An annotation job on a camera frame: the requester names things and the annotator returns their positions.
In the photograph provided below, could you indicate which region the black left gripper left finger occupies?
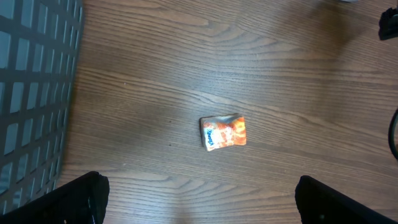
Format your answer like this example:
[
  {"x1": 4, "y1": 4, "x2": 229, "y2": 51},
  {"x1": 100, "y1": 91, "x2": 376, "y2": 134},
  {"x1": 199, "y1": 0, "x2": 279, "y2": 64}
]
[{"x1": 1, "y1": 171, "x2": 109, "y2": 224}]

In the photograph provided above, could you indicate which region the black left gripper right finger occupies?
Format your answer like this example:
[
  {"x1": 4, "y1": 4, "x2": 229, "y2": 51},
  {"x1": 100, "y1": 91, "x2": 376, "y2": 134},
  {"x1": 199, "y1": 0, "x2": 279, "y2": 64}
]
[{"x1": 295, "y1": 175, "x2": 397, "y2": 224}]

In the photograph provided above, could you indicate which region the orange snack packet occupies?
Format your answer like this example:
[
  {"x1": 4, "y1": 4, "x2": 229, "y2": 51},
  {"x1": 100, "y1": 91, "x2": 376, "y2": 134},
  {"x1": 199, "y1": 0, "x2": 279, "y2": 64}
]
[{"x1": 200, "y1": 113, "x2": 247, "y2": 152}]

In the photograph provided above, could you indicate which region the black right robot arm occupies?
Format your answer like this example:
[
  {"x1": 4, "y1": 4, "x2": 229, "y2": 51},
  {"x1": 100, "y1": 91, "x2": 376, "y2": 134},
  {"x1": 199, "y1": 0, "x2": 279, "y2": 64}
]
[{"x1": 378, "y1": 7, "x2": 397, "y2": 40}]

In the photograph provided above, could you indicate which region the grey plastic mesh basket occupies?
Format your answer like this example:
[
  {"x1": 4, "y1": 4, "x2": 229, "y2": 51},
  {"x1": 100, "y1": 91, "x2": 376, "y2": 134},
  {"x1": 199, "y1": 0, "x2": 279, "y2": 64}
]
[{"x1": 1, "y1": 0, "x2": 85, "y2": 214}]

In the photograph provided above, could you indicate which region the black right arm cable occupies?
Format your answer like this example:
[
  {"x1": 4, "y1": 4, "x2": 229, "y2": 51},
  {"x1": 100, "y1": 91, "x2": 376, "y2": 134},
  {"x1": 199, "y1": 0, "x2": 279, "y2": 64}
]
[{"x1": 387, "y1": 108, "x2": 398, "y2": 161}]

